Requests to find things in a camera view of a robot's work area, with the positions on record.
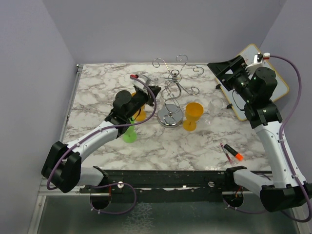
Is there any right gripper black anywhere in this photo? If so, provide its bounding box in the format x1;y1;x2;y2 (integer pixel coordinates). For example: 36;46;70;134
208;55;256;102

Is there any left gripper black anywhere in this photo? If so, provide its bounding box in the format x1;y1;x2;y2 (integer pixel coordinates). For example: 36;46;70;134
126;85;160;119

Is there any green plastic wine glass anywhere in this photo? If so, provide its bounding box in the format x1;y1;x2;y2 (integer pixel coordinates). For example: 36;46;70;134
122;126;137;143

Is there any clear wine glass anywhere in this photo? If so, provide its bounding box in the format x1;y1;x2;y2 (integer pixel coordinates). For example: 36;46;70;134
147;75;164;104
204;97;223;124

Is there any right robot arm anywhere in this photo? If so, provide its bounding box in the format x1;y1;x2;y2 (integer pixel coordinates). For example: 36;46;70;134
207;53;312;212

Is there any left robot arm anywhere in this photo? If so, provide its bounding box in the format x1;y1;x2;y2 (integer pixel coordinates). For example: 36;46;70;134
41;86;161;193

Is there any chrome wine glass rack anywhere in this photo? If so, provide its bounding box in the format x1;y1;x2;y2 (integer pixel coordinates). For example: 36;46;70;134
152;54;200;128

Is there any left orange plastic goblet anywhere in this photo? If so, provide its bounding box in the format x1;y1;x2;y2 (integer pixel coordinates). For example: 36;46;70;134
132;105;146;121

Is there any orange plastic goblet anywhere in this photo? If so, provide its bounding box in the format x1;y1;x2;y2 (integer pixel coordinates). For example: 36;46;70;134
183;102;204;131
132;105;146;121

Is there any right orange plastic goblet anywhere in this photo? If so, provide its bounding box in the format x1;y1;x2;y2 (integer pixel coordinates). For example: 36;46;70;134
183;102;204;131

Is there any black orange highlighter marker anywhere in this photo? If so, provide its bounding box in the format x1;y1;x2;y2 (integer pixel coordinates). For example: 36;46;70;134
224;144;244;161

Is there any red pen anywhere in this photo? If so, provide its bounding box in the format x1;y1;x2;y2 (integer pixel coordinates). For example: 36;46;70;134
220;143;233;164

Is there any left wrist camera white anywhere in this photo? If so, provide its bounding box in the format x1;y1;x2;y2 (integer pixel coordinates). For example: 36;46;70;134
130;75;151;94

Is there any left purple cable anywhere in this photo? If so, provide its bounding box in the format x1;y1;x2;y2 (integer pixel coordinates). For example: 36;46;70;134
46;78;157;191

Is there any purple cable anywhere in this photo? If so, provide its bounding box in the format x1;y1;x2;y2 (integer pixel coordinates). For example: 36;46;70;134
268;55;312;223
46;78;157;191

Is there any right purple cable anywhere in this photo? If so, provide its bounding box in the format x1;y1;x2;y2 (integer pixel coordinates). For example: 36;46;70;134
268;55;312;223

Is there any black front rail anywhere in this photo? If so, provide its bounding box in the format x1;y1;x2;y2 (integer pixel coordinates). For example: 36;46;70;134
80;170;246;203

